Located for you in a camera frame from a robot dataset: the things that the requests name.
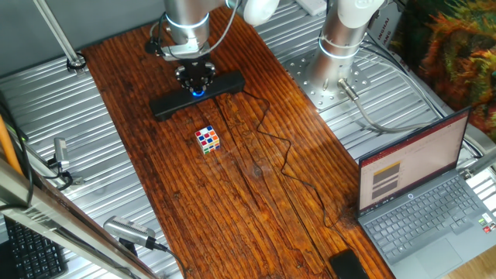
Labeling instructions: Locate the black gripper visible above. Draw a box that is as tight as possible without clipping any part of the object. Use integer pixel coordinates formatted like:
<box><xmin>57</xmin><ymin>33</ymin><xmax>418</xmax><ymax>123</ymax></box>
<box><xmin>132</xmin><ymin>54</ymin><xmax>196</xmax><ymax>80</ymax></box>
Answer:
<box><xmin>174</xmin><ymin>57</ymin><xmax>217</xmax><ymax>93</ymax></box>

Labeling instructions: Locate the black soundbar speaker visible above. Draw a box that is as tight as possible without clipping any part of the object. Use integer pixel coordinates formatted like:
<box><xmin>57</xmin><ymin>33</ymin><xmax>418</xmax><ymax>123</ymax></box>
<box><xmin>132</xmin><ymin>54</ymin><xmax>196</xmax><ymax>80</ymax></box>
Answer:
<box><xmin>149</xmin><ymin>69</ymin><xmax>246</xmax><ymax>123</ymax></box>

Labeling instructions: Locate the white Rubik's cube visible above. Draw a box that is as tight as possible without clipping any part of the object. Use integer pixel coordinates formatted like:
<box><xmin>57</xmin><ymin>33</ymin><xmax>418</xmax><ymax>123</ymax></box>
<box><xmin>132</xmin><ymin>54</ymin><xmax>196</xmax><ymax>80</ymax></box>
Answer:
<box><xmin>194</xmin><ymin>125</ymin><xmax>221</xmax><ymax>156</ymax></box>

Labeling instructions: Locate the white power strip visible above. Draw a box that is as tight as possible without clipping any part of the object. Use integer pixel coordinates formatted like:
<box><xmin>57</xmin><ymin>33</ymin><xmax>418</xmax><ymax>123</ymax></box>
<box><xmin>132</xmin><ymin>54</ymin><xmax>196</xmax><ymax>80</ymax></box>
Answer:
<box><xmin>294</xmin><ymin>0</ymin><xmax>329</xmax><ymax>17</ymax></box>

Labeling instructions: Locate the metal pole stand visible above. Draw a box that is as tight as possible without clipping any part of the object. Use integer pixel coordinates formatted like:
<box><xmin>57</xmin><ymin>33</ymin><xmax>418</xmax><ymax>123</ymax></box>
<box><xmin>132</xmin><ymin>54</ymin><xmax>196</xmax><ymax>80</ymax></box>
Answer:
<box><xmin>33</xmin><ymin>0</ymin><xmax>88</xmax><ymax>74</ymax></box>

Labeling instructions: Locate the box with printed letters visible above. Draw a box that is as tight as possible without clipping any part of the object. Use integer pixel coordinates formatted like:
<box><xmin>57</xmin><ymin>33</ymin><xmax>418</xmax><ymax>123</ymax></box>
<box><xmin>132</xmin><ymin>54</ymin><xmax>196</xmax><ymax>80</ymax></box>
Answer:
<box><xmin>366</xmin><ymin>0</ymin><xmax>412</xmax><ymax>71</ymax></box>

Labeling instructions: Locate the orange stick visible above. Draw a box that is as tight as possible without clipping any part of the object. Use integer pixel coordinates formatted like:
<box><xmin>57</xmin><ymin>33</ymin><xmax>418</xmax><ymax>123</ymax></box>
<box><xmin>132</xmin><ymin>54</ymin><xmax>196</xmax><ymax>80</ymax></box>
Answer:
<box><xmin>0</xmin><ymin>114</ymin><xmax>24</xmax><ymax>177</ymax></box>

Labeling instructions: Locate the black keyboard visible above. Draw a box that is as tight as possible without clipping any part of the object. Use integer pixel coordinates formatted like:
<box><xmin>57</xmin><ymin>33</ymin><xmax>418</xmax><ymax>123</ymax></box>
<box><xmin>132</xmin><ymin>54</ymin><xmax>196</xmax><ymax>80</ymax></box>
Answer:
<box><xmin>3</xmin><ymin>216</ymin><xmax>69</xmax><ymax>279</ymax></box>

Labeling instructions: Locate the black smartphone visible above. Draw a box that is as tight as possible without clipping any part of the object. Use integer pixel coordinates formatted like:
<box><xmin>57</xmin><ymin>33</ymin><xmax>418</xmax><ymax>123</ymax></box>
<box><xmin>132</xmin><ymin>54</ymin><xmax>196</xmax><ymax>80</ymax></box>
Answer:
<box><xmin>328</xmin><ymin>249</ymin><xmax>371</xmax><ymax>279</ymax></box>

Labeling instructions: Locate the orange green fuzzy plush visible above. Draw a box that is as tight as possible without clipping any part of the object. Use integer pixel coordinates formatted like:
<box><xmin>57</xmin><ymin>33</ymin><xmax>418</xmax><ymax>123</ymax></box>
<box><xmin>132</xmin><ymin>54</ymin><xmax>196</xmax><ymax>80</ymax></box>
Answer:
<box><xmin>402</xmin><ymin>0</ymin><xmax>496</xmax><ymax>143</ymax></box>

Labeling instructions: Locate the grey laptop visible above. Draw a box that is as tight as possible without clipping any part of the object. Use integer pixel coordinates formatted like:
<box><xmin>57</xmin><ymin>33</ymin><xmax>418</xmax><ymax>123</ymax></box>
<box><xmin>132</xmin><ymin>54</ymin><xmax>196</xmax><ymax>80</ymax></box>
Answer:
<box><xmin>356</xmin><ymin>106</ymin><xmax>496</xmax><ymax>279</ymax></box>

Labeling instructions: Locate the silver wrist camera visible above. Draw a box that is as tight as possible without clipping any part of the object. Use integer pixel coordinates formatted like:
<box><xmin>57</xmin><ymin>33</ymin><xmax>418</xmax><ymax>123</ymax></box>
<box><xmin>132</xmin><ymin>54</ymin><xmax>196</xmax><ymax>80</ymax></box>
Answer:
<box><xmin>144</xmin><ymin>38</ymin><xmax>210</xmax><ymax>62</ymax></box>

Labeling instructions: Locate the thin black speaker cable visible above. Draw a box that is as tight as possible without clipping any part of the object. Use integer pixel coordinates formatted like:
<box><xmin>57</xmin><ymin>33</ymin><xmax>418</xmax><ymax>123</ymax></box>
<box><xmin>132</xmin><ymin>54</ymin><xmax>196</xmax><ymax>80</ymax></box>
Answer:
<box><xmin>242</xmin><ymin>89</ymin><xmax>352</xmax><ymax>253</ymax></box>

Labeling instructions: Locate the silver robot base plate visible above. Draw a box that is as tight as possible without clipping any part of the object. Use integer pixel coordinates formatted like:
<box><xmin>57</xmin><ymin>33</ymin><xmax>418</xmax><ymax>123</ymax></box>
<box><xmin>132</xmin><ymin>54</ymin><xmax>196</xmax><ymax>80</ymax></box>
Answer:
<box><xmin>282</xmin><ymin>50</ymin><xmax>371</xmax><ymax>112</ymax></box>

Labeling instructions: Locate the grey conduit cable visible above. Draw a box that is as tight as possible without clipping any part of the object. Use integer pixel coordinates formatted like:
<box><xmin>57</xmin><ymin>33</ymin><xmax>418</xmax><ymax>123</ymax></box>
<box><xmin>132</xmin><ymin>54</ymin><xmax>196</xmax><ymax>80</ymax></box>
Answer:
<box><xmin>336</xmin><ymin>78</ymin><xmax>441</xmax><ymax>135</ymax></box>

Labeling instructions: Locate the silver finned camera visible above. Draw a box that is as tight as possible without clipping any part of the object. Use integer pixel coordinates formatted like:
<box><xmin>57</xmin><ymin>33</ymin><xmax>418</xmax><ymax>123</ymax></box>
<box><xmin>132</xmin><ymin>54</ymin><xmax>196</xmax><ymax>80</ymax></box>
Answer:
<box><xmin>103</xmin><ymin>215</ymin><xmax>168</xmax><ymax>251</ymax></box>

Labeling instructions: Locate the black camera cable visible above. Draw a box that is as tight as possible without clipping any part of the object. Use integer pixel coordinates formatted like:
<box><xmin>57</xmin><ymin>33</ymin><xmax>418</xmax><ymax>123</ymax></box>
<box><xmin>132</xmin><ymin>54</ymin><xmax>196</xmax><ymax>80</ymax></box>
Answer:
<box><xmin>153</xmin><ymin>242</ymin><xmax>189</xmax><ymax>279</ymax></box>

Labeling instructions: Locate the grey metal frame bar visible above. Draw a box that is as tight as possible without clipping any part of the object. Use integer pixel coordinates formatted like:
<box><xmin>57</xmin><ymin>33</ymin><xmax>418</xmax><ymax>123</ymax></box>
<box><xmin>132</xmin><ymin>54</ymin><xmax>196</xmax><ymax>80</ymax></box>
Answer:
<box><xmin>0</xmin><ymin>157</ymin><xmax>160</xmax><ymax>279</ymax></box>

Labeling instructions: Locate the white thin cable bundle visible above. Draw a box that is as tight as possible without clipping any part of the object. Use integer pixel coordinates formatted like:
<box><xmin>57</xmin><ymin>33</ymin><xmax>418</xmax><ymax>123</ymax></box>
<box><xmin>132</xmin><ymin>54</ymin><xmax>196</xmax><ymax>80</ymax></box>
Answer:
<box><xmin>358</xmin><ymin>40</ymin><xmax>484</xmax><ymax>158</ymax></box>

